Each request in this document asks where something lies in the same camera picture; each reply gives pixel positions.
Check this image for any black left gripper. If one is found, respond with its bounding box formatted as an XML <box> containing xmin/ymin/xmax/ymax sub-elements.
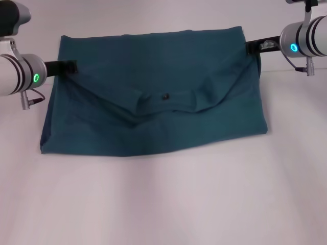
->
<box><xmin>44</xmin><ymin>59</ymin><xmax>79</xmax><ymax>79</ymax></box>

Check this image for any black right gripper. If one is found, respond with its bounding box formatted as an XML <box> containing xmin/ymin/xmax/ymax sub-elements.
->
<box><xmin>244</xmin><ymin>35</ymin><xmax>283</xmax><ymax>56</ymax></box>

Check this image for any teal t-shirt with pink print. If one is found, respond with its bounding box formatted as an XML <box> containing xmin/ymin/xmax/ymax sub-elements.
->
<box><xmin>39</xmin><ymin>25</ymin><xmax>268</xmax><ymax>158</ymax></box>

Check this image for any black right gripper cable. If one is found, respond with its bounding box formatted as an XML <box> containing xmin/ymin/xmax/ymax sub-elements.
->
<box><xmin>283</xmin><ymin>54</ymin><xmax>315</xmax><ymax>72</ymax></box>

